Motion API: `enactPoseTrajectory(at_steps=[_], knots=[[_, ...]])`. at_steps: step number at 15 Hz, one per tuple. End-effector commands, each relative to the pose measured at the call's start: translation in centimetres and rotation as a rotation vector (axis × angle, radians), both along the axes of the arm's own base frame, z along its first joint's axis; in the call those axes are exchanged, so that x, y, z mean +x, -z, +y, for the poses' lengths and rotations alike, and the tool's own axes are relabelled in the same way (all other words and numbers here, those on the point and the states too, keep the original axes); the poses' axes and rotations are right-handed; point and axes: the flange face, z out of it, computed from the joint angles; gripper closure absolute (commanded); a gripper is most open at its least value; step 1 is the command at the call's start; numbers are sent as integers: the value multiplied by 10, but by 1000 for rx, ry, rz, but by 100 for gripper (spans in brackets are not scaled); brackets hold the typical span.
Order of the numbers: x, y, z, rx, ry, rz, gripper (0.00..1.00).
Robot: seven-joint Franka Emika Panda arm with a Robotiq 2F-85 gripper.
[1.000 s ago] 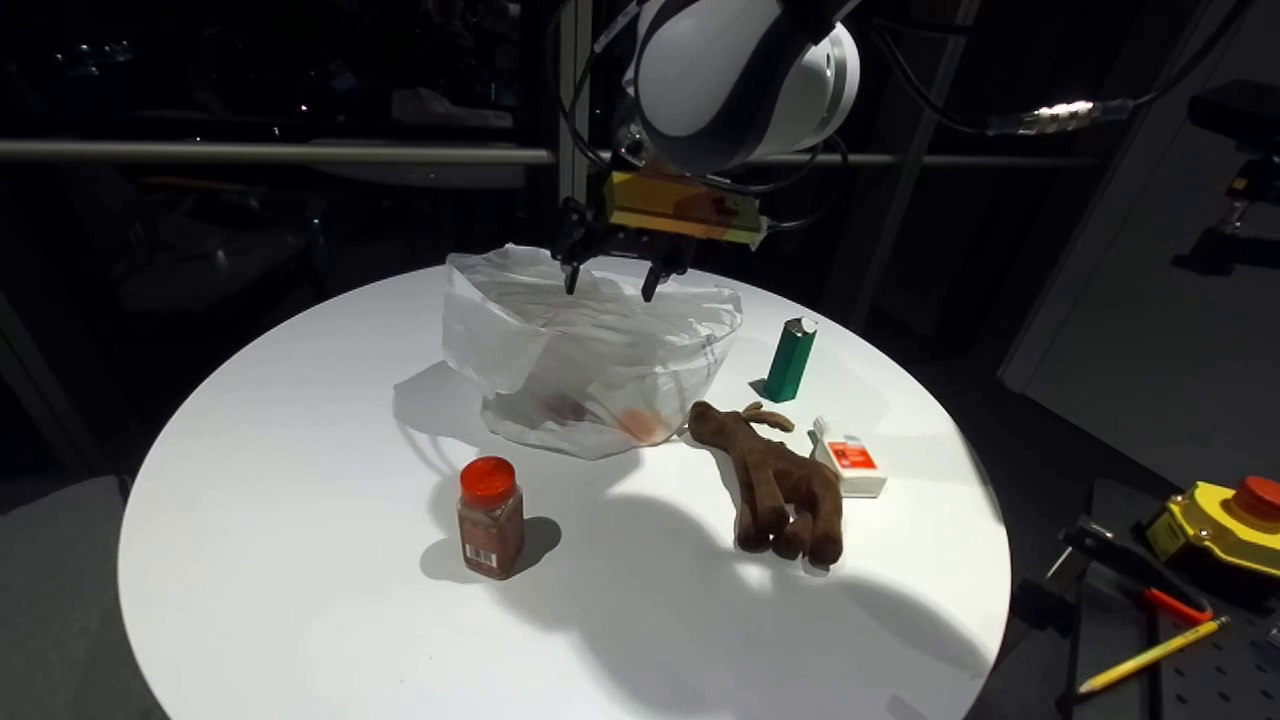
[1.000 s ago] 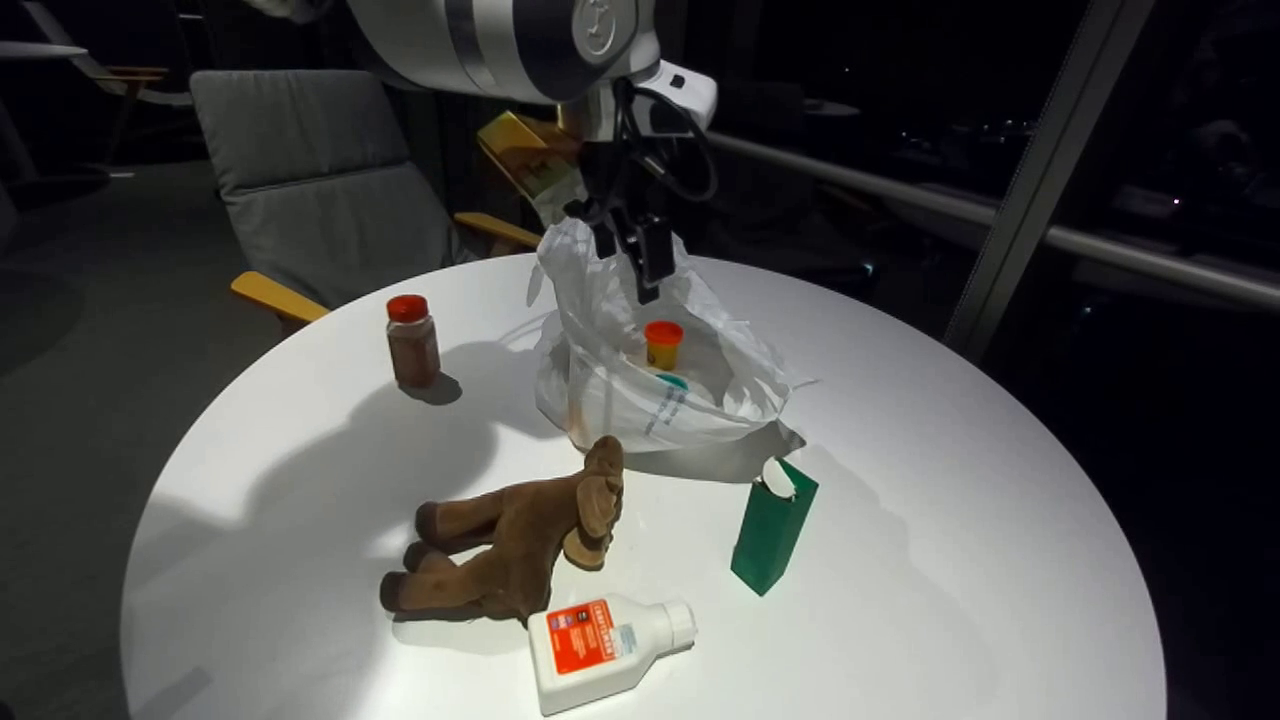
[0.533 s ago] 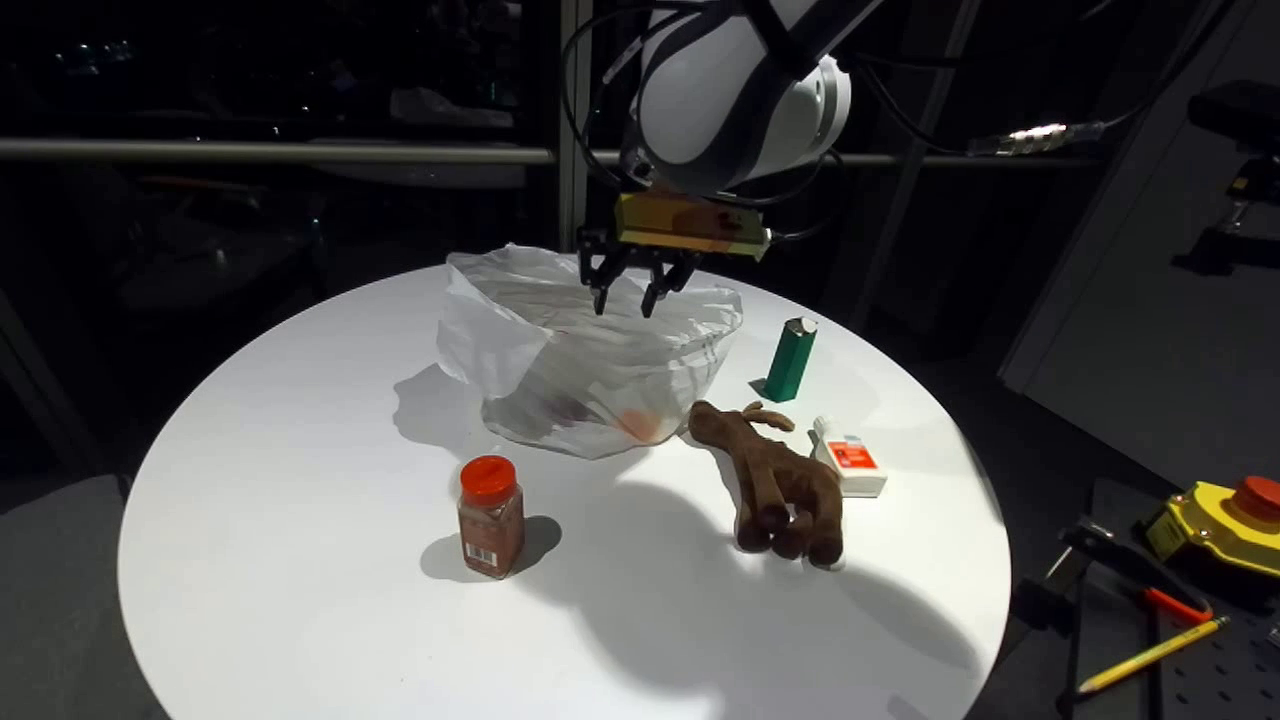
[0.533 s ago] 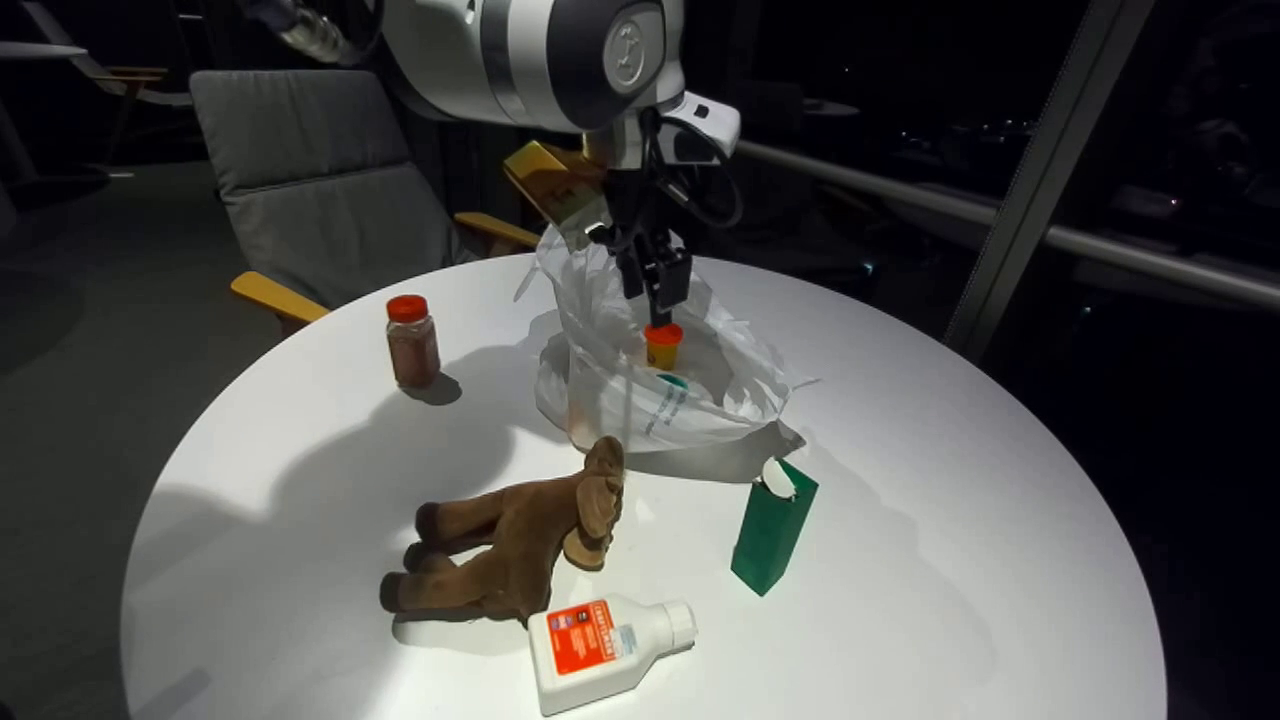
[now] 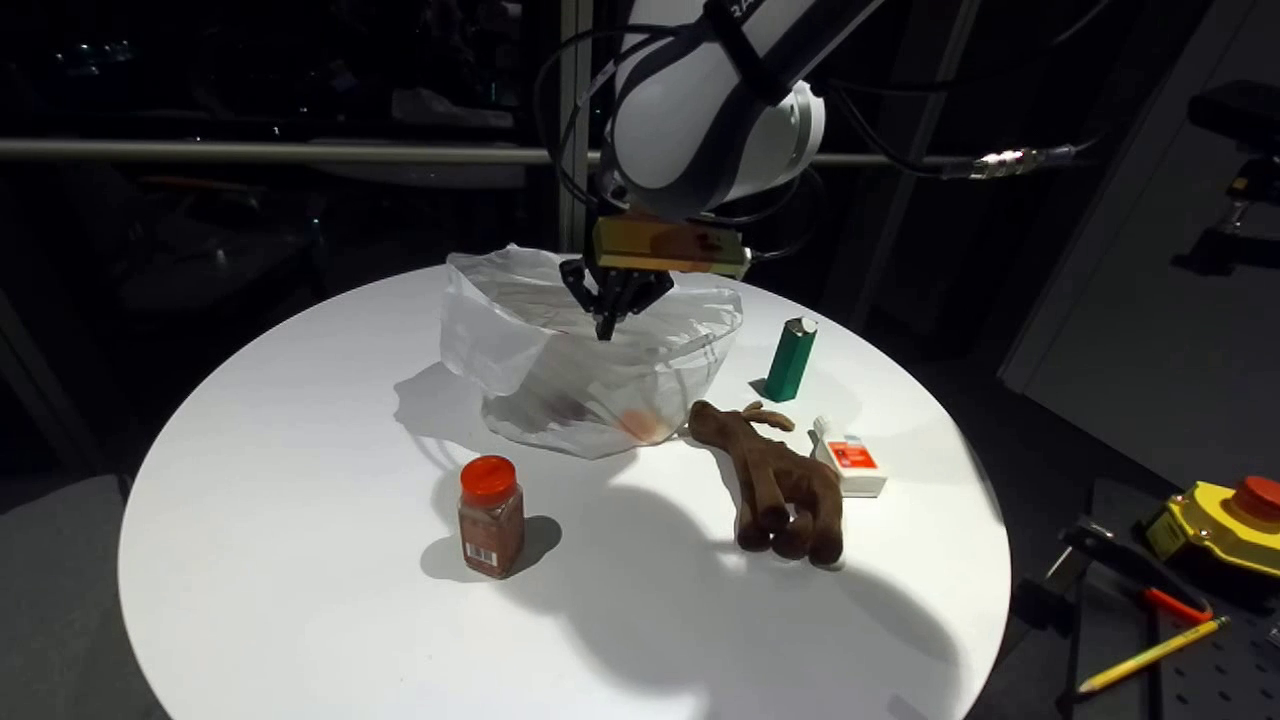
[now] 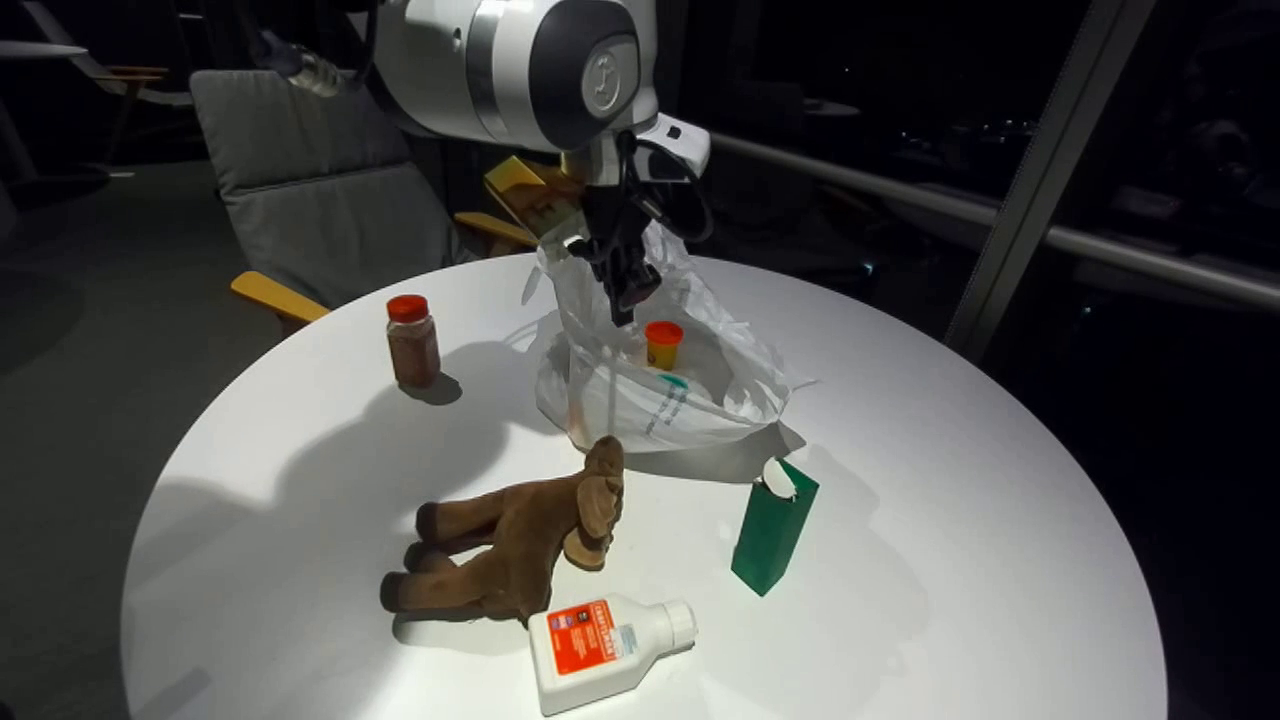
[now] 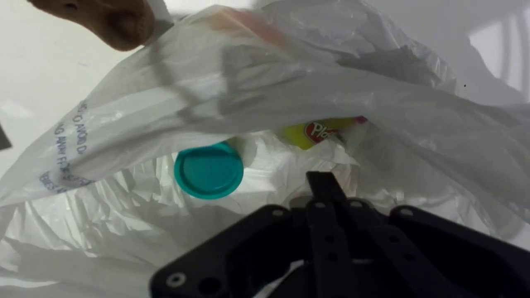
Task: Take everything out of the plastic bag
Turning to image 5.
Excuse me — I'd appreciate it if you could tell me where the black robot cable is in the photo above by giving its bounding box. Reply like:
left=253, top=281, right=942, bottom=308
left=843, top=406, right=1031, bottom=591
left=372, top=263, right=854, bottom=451
left=529, top=19, right=633, bottom=221

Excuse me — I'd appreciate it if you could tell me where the silver corrugated cable hose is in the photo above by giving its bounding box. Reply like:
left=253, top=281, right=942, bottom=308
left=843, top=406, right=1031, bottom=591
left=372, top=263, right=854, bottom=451
left=926, top=133, right=1122, bottom=184

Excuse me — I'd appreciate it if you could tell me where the brown plush moose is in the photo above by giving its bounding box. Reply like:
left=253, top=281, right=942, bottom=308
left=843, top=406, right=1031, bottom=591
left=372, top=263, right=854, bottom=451
left=684, top=393, right=854, bottom=570

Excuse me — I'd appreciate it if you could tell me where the spice jar red lid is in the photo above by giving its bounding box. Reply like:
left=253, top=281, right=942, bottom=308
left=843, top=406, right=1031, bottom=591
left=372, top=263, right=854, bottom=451
left=454, top=451, right=534, bottom=582

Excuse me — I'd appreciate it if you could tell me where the grey partition panel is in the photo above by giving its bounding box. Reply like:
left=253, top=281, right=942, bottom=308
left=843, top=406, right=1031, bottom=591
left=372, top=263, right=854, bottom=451
left=997, top=0, right=1280, bottom=487

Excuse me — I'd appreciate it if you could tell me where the horizontal metal railing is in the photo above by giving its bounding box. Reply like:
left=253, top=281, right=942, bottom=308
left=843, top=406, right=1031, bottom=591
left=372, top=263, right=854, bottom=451
left=0, top=136, right=1091, bottom=171

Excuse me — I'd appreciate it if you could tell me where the black equipment mount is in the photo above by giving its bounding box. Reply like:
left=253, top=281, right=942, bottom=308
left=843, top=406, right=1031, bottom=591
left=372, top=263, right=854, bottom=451
left=1169, top=74, right=1280, bottom=281

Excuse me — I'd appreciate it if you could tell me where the white bottle orange label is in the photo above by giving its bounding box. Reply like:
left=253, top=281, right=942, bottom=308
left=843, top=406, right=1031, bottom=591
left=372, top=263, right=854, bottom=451
left=806, top=417, right=898, bottom=502

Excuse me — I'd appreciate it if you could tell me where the yellow emergency stop button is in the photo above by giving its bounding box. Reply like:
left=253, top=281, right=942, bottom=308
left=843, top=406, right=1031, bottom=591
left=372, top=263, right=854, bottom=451
left=1140, top=471, right=1280, bottom=580

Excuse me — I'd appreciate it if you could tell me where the black clamp orange handle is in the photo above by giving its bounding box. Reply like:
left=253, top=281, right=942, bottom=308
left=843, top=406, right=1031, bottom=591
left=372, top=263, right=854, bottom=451
left=1062, top=520, right=1219, bottom=633

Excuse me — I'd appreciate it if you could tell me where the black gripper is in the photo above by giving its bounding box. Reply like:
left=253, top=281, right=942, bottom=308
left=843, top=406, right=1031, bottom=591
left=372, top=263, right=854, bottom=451
left=555, top=254, right=679, bottom=344

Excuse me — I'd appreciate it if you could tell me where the translucent white plastic bag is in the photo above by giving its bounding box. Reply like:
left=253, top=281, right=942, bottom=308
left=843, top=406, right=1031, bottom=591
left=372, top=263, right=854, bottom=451
left=437, top=238, right=747, bottom=462

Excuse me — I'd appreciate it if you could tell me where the yellowish wrist camera box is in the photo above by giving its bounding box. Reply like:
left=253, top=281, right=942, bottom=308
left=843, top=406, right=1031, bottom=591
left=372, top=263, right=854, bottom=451
left=587, top=210, right=753, bottom=282

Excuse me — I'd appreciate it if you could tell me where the green bottle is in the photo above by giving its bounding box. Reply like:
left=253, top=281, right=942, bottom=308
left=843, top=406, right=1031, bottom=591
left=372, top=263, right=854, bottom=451
left=759, top=310, right=819, bottom=403

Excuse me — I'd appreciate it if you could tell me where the yellow pencil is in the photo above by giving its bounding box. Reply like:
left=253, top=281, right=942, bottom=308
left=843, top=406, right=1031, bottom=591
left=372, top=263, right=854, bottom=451
left=1073, top=613, right=1233, bottom=700

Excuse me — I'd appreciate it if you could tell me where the grey vertical window post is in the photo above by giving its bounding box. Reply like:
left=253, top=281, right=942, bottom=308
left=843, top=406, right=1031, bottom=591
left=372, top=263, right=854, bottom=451
left=551, top=0, right=599, bottom=251

